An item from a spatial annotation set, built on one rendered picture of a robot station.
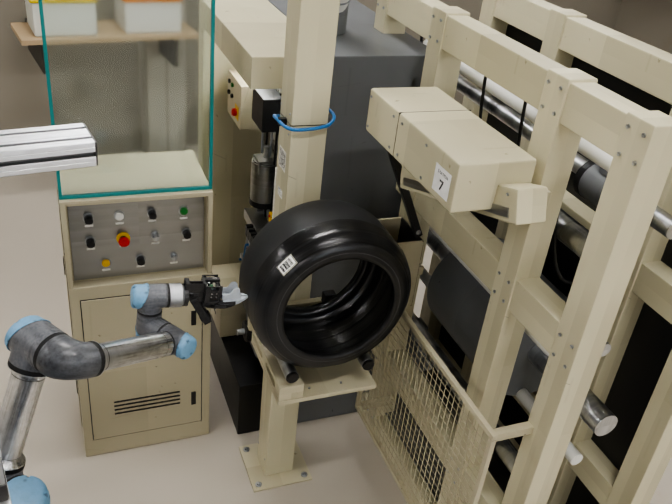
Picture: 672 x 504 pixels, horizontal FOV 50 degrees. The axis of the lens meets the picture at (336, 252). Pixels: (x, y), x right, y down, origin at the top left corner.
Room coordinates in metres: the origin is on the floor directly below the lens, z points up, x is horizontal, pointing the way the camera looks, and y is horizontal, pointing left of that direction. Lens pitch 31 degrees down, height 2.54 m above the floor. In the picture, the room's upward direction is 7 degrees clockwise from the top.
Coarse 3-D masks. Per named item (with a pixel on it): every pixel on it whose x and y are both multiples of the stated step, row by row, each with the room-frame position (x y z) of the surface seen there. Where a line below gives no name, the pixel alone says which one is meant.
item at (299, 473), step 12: (252, 444) 2.42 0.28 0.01; (252, 456) 2.35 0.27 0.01; (300, 456) 2.38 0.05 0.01; (252, 468) 2.28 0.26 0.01; (300, 468) 2.31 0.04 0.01; (252, 480) 2.21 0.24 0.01; (264, 480) 2.22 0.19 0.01; (276, 480) 2.23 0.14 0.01; (288, 480) 2.23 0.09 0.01; (300, 480) 2.24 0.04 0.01
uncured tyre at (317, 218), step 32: (288, 224) 2.03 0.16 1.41; (320, 224) 1.99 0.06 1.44; (352, 224) 2.01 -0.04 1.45; (256, 256) 1.98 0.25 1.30; (320, 256) 1.90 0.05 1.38; (352, 256) 1.94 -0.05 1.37; (384, 256) 1.99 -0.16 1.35; (256, 288) 1.88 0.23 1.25; (288, 288) 1.86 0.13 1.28; (352, 288) 2.25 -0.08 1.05; (384, 288) 2.20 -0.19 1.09; (256, 320) 1.86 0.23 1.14; (288, 320) 2.14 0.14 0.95; (320, 320) 2.19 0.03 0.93; (352, 320) 2.18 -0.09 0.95; (384, 320) 2.02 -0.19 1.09; (288, 352) 1.87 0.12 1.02; (320, 352) 2.03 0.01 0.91; (352, 352) 1.96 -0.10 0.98
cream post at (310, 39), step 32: (288, 0) 2.35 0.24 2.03; (320, 0) 2.27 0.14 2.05; (288, 32) 2.33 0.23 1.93; (320, 32) 2.27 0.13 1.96; (288, 64) 2.31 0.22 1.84; (320, 64) 2.28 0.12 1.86; (288, 96) 2.29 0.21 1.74; (320, 96) 2.28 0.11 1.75; (288, 160) 2.25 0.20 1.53; (320, 160) 2.29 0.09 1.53; (288, 192) 2.25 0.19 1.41; (320, 192) 2.30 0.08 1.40; (288, 416) 2.28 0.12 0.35; (288, 448) 2.28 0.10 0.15
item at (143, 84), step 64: (64, 0) 2.29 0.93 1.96; (128, 0) 2.37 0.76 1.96; (192, 0) 2.45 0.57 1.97; (64, 64) 2.28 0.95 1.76; (128, 64) 2.37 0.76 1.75; (192, 64) 2.45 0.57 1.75; (128, 128) 2.36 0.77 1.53; (192, 128) 2.45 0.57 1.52; (64, 192) 2.27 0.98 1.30; (128, 192) 2.35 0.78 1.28
